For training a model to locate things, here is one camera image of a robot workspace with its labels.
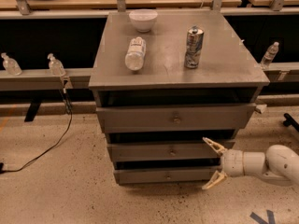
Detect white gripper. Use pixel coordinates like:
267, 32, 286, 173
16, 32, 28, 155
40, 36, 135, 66
202, 137, 244, 190

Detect grey drawer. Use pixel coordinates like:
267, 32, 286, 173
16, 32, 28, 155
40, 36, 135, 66
114, 166, 217, 185
96, 104, 255, 133
107, 141, 218, 162

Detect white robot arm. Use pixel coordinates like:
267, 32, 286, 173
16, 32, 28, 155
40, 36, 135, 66
202, 137, 299, 189

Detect grey bottom drawer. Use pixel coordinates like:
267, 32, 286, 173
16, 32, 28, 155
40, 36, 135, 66
114, 166, 217, 185

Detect grey drawer cabinet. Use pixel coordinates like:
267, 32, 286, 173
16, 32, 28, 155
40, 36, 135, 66
89, 10, 269, 172

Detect grey top drawer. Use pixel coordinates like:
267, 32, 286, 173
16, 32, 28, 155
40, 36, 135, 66
96, 104, 255, 133

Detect black chair base leg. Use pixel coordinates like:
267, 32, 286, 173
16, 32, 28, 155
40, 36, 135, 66
283, 113, 299, 132

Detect silver patterned drink can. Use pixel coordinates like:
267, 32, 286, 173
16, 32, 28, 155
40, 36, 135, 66
184, 25, 204, 69

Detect lying clear plastic bottle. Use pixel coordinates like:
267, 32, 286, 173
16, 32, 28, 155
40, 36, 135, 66
125, 36, 146, 71

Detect white bowl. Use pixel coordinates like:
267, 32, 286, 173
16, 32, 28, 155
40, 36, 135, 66
129, 9, 158, 33

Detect clear pump bottle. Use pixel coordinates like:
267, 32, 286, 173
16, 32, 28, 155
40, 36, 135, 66
1, 52, 21, 76
48, 53, 65, 77

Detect far left clear pump bottle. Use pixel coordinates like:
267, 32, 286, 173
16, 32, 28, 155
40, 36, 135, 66
1, 52, 21, 76

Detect black floor cable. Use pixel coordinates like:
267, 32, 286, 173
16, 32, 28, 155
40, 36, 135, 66
0, 87, 74, 175

